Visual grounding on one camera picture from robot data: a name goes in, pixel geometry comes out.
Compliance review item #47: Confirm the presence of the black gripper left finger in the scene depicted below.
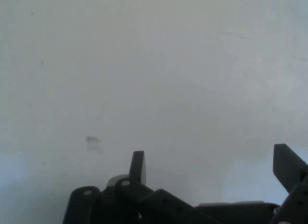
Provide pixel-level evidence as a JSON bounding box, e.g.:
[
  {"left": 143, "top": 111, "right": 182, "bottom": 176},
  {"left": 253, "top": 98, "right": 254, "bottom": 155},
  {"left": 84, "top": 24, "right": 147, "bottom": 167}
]
[{"left": 62, "top": 151, "right": 217, "bottom": 224}]

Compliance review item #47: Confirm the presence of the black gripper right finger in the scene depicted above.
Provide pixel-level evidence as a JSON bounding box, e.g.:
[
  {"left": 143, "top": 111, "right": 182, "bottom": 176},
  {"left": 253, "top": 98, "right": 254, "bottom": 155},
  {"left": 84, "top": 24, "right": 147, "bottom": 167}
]
[{"left": 269, "top": 144, "right": 308, "bottom": 224}]

